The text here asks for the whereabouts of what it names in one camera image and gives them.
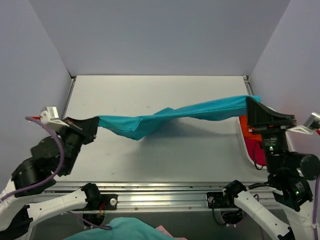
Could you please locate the teal t-shirt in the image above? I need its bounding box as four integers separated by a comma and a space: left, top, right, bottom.
98, 95, 248, 141

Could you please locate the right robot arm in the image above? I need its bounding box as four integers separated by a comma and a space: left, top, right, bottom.
222, 96, 320, 240

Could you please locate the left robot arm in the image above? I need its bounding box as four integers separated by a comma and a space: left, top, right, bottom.
0, 116, 102, 240

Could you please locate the orange t-shirt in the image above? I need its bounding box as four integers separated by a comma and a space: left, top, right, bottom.
239, 115, 262, 142

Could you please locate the white plastic basket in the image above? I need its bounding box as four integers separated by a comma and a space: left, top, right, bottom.
236, 106, 295, 171

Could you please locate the magenta t-shirt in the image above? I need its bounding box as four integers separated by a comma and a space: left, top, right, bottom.
244, 139, 266, 169

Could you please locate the light green cloth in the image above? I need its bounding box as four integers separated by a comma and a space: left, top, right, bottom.
65, 217, 175, 240

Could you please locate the pink cloth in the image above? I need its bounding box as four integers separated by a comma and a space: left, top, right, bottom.
155, 225, 174, 239

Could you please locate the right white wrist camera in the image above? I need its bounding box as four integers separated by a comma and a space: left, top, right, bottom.
289, 112, 320, 135

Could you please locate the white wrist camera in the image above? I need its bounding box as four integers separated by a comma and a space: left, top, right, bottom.
39, 106, 69, 132
289, 112, 320, 135

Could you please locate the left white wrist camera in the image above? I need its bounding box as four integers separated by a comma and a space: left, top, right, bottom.
39, 106, 69, 132

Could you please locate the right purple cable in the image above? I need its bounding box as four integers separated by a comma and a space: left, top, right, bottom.
257, 174, 320, 240

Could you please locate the purple cable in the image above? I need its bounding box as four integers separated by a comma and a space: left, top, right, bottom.
257, 174, 320, 240
0, 116, 113, 231

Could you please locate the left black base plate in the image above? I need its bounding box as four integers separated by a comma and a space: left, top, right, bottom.
95, 193, 118, 211

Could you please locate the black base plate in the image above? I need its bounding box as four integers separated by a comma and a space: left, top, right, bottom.
206, 191, 237, 209
95, 193, 118, 211

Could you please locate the aluminium rail frame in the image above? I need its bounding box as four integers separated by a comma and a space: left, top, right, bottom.
31, 181, 280, 213

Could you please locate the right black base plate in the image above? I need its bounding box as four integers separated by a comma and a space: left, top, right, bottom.
206, 191, 237, 209

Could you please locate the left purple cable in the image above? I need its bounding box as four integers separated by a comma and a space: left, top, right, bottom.
0, 116, 113, 231

